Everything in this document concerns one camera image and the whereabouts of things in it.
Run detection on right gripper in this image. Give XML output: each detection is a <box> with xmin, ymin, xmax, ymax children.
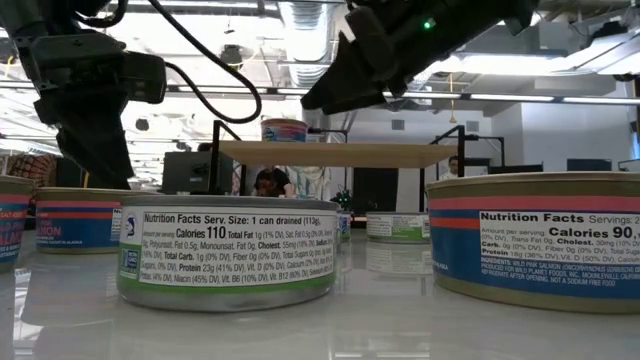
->
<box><xmin>299</xmin><ymin>0</ymin><xmax>426</xmax><ymax>116</ymax></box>

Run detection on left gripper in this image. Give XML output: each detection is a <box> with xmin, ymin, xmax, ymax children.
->
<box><xmin>14</xmin><ymin>30</ymin><xmax>135</xmax><ymax>190</ymax></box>

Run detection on gold-lid salmon can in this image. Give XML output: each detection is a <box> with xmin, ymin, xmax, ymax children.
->
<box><xmin>260</xmin><ymin>118</ymin><xmax>310</xmax><ymax>143</ymax></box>
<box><xmin>0</xmin><ymin>174</ymin><xmax>35</xmax><ymax>274</ymax></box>
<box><xmin>33</xmin><ymin>186</ymin><xmax>162</xmax><ymax>255</ymax></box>
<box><xmin>425</xmin><ymin>171</ymin><xmax>640</xmax><ymax>315</ymax></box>

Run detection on wooden shelf black metal legs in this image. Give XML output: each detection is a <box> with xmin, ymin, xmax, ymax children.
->
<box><xmin>208</xmin><ymin>119</ymin><xmax>467</xmax><ymax>216</ymax></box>

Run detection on patterned tapestry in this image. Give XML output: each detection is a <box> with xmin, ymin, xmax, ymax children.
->
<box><xmin>5</xmin><ymin>153</ymin><xmax>57</xmax><ymax>187</ymax></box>

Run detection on tall black panel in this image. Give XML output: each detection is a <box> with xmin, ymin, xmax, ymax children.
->
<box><xmin>352</xmin><ymin>167</ymin><xmax>400</xmax><ymax>214</ymax></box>

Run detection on black computer monitor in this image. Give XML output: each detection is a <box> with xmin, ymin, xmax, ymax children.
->
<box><xmin>162</xmin><ymin>151</ymin><xmax>235</xmax><ymax>196</ymax></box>
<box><xmin>488</xmin><ymin>162</ymin><xmax>545</xmax><ymax>175</ymax></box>

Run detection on black gadget green light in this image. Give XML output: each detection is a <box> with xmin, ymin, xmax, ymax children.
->
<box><xmin>332</xmin><ymin>187</ymin><xmax>354</xmax><ymax>211</ymax></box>

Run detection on person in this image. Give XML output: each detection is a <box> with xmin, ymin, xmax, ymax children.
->
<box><xmin>253</xmin><ymin>166</ymin><xmax>296</xmax><ymax>199</ymax></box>
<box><xmin>438</xmin><ymin>155</ymin><xmax>461</xmax><ymax>181</ymax></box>

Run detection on black ceiling dome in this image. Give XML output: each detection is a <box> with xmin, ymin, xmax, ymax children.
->
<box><xmin>218</xmin><ymin>43</ymin><xmax>245</xmax><ymax>69</ymax></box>

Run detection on white glossy table sheet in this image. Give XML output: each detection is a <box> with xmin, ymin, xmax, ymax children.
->
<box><xmin>0</xmin><ymin>227</ymin><xmax>640</xmax><ymax>360</ymax></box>

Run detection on silver ventilation duct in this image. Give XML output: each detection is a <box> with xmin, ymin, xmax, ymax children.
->
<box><xmin>277</xmin><ymin>0</ymin><xmax>346</xmax><ymax>89</ymax></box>

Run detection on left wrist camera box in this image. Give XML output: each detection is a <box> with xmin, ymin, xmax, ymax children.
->
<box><xmin>122</xmin><ymin>52</ymin><xmax>168</xmax><ymax>105</ymax></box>

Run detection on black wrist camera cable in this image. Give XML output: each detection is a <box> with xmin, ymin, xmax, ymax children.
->
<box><xmin>144</xmin><ymin>0</ymin><xmax>264</xmax><ymax>125</ymax></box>

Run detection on wall-mounted black screen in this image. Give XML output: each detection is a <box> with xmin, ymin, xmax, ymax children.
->
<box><xmin>567</xmin><ymin>158</ymin><xmax>613</xmax><ymax>173</ymax></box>

